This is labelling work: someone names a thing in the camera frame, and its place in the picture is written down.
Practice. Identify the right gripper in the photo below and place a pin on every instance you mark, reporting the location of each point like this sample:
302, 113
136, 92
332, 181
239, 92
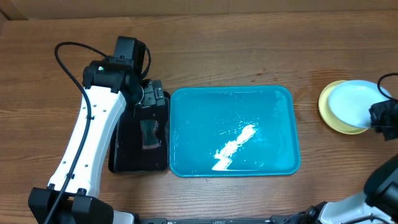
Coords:
380, 114

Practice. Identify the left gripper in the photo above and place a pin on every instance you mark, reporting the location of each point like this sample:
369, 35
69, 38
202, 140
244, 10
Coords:
155, 94

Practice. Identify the green scrub sponge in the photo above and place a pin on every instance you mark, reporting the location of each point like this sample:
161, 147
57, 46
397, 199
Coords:
149, 134

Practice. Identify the light blue plate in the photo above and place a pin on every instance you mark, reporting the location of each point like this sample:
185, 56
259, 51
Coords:
351, 100

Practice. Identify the yellow plate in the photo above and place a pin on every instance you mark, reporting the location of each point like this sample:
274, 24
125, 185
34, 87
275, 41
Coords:
329, 118

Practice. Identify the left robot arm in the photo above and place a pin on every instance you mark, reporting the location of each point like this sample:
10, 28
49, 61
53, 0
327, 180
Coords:
72, 194

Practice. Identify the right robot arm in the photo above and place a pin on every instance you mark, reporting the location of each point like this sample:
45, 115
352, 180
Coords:
378, 200

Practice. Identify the black tray with water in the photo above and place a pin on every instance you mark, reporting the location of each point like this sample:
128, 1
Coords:
126, 153

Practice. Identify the teal plastic tray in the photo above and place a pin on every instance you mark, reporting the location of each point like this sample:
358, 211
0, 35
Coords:
233, 131

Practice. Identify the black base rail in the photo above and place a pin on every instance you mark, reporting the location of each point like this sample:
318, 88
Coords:
275, 219

